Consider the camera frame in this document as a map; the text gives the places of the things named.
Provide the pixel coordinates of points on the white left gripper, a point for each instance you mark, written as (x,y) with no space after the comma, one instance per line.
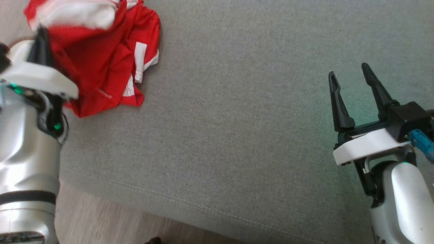
(37,76)

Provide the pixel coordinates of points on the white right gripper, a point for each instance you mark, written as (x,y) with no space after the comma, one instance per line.
(369,145)

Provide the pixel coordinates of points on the red basketball jersey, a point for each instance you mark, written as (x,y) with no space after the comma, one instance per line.
(74,20)

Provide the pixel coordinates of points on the red shorts with white stripe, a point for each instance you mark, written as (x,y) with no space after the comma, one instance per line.
(101,78)

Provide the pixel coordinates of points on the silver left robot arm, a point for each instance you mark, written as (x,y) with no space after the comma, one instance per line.
(27,156)

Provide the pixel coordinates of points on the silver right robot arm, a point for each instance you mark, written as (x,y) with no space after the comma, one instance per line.
(403,203)

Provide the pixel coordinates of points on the grey fabric sofa cushion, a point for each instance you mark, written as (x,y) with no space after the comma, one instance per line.
(237,118)

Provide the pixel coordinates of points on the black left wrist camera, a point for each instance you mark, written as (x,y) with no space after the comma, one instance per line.
(4,57)

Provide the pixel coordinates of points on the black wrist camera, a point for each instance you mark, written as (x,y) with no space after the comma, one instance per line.
(4,57)
(410,118)

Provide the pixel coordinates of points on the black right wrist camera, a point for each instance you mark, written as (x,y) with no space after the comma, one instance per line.
(410,118)

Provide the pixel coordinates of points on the blue right camera connector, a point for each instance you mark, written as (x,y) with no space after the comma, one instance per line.
(422,142)

